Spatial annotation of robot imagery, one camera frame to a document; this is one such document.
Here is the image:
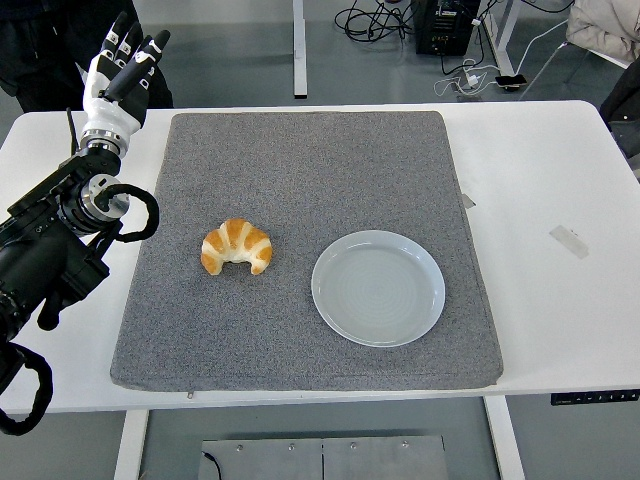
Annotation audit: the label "white slanted frame leg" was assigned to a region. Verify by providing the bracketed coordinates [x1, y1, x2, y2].
[479, 0, 516, 76]

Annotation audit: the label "black fabric object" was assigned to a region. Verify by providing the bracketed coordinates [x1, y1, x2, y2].
[598, 69, 640, 166]

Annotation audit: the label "white table leg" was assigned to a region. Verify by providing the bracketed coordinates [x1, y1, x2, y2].
[112, 409, 150, 480]
[482, 396, 526, 480]

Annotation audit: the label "thin black cable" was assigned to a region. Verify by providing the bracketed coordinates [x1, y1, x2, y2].
[200, 452, 222, 480]

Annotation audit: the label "grey metal plate with screws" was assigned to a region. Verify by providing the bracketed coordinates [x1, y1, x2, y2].
[198, 434, 449, 480]

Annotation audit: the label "white charger with cable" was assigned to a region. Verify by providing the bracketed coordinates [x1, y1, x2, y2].
[432, 57, 501, 99]

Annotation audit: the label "grey round plate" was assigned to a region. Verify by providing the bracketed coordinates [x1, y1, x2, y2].
[310, 229, 447, 349]

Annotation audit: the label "grey fabric mat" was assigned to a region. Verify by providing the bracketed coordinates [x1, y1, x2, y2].
[109, 110, 504, 393]

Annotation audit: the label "white far table post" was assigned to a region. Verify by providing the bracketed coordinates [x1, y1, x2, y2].
[291, 0, 308, 99]

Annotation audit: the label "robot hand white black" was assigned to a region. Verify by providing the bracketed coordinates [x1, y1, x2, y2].
[81, 10, 172, 139]

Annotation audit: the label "beige jacket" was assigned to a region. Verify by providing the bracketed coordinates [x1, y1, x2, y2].
[565, 0, 640, 64]

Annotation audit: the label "black table control panel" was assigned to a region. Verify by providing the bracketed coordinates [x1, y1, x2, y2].
[550, 389, 640, 406]

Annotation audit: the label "croissant bread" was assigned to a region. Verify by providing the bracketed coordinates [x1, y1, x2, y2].
[200, 217, 274, 276]

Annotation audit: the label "person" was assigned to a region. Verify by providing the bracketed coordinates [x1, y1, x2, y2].
[0, 0, 175, 114]

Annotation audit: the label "black floor cables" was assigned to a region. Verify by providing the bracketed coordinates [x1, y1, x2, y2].
[333, 0, 416, 42]

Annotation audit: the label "large grey tape piece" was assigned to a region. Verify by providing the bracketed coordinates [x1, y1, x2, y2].
[548, 224, 590, 260]

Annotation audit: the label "black computer case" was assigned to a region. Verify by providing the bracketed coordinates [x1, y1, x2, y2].
[412, 0, 481, 57]

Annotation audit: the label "black phone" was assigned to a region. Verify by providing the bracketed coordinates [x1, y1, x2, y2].
[494, 73, 529, 92]

